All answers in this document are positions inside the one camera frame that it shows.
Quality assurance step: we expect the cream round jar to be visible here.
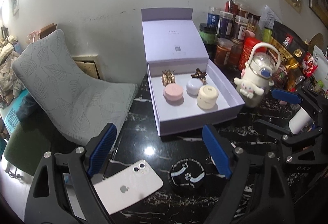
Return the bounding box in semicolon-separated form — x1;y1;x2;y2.
197;85;219;111

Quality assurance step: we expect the red contents tall jar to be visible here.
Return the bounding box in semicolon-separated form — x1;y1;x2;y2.
225;0;238;15

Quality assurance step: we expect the gold pearl hair claw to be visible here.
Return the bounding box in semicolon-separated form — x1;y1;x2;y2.
161;70;176;86

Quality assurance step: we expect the lavender open gift box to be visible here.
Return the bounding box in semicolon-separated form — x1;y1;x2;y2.
141;8;245;136

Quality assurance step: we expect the pink round blush compact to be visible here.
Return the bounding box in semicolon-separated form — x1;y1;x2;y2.
163;83;183;105

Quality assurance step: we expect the brown pearl hair claw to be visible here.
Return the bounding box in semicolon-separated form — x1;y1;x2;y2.
191;68;207;85

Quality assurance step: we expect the black snack bag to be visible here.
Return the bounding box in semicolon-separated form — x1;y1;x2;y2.
272;21;309;63

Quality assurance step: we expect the green black lid jar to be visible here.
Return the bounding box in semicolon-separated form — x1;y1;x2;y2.
198;23;216;45

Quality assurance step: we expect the orange spice jar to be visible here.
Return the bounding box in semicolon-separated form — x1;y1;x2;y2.
214;38;233;66

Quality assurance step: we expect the white small bottle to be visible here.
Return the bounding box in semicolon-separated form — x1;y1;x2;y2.
288;108;312;135

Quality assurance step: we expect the brown label herb jar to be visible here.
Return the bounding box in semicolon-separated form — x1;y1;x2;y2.
231;15;248;45

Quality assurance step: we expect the white cartoon dog water bottle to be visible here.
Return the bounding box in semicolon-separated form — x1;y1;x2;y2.
234;42;281;108

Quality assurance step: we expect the white smartphone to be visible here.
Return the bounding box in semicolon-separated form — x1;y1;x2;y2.
94;160;163;215

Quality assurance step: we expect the grey leaf pattern cushion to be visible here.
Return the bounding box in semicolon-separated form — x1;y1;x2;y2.
12;29;138;146

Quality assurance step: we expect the wall vent panel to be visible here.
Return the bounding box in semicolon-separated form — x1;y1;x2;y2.
72;55;105;80

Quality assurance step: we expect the dark purple label jar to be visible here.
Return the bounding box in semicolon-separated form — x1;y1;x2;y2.
218;11;233;39

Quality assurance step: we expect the blue label clear jar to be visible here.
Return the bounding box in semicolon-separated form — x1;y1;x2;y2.
207;6;220;29

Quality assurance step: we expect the lavender round case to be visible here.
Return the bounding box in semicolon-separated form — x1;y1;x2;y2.
186;78;204;96

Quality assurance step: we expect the red canister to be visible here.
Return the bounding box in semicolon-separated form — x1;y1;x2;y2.
238;37;260;71

